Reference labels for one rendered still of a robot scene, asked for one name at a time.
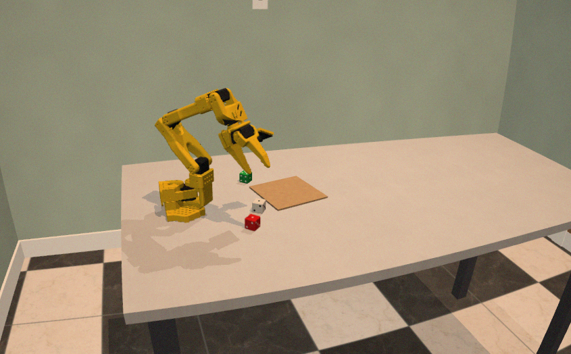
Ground white die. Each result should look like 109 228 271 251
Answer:
252 198 266 213

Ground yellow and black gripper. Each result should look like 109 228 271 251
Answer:
218 121 274 174

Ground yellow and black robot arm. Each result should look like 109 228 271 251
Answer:
155 88 247 223

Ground green die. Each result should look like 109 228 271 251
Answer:
239 170 252 184

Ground red die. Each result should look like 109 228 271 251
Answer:
245 214 260 231

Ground tan flat mat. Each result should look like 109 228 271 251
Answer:
249 176 328 211

